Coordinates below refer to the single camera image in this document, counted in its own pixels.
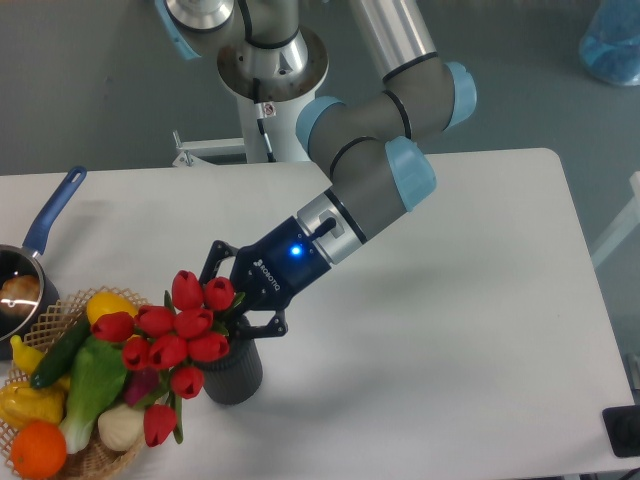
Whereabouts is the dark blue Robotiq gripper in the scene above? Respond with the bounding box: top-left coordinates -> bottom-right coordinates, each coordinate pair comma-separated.
199,217 -> 330,340

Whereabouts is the red tulip bouquet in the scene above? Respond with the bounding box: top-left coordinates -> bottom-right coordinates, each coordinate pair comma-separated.
109,270 -> 244,447

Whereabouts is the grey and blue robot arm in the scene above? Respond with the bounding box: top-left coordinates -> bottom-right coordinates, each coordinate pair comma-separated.
156,1 -> 477,339

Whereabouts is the dark grey ribbed vase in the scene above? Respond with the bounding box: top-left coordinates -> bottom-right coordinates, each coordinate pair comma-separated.
196,332 -> 263,405

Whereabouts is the yellow squash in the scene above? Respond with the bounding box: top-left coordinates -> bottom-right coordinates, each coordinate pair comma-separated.
86,291 -> 145,343

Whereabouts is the green bok choy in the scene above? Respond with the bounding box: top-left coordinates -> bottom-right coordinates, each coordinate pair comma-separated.
59,336 -> 127,455

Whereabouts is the white garlic bulb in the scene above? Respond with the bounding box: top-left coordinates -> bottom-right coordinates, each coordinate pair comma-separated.
98,403 -> 144,452

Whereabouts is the dark green cucumber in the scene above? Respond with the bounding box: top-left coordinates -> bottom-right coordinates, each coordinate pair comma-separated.
30,316 -> 91,389

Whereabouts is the brown bread roll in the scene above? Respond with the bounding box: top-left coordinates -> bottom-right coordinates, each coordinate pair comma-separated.
1,275 -> 40,319

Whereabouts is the small yellow banana pepper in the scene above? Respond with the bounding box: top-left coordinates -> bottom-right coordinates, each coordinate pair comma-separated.
10,335 -> 45,375

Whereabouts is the yellow bumpy gourd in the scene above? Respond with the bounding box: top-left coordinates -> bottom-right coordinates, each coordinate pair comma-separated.
1,381 -> 66,430

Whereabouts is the orange fruit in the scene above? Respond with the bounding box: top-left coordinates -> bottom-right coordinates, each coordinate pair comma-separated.
10,421 -> 67,479

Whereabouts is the black device at edge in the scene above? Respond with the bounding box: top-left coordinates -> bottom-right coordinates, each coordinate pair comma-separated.
602,405 -> 640,458

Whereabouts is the blue plastic bag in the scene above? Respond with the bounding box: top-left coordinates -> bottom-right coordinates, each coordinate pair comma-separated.
579,0 -> 639,87

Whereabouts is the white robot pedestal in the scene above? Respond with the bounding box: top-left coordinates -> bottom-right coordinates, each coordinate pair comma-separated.
173,88 -> 317,167

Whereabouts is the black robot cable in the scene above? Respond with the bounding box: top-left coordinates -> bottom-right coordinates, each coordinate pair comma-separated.
251,77 -> 278,164

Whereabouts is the blue handled saucepan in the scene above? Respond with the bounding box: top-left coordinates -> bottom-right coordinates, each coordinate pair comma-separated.
1,166 -> 87,361

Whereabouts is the white frame at right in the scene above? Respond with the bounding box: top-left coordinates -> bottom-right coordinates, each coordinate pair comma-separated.
590,171 -> 639,269

